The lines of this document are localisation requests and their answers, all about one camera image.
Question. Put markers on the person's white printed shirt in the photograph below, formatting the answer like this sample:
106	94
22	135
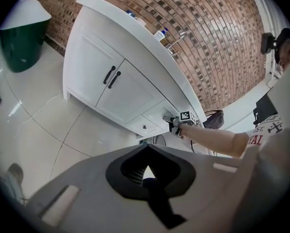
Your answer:
266	130

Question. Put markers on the chrome faucet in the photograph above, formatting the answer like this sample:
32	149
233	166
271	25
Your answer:
176	41

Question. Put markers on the black head-worn camera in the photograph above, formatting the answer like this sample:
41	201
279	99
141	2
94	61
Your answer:
267	44

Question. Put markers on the black backpack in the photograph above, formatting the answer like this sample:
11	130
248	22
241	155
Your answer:
214	120

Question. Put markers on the person's head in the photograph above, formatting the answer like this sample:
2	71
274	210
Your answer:
286	54

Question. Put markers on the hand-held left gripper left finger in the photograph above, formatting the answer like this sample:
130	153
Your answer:
86	178

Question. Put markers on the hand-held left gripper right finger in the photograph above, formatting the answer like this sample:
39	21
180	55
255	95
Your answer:
208	190

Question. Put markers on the white-topped green pedestal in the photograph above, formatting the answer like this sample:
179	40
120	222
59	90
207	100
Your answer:
21	47

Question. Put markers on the white vanity sink cabinet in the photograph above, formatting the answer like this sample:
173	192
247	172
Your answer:
135	30

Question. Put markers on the person's right forearm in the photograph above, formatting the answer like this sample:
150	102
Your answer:
213	138

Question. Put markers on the white pump bottle blue cap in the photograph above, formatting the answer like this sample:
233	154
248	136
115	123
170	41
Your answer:
160	35

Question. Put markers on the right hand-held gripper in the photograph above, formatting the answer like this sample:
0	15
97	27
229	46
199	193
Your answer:
185	116

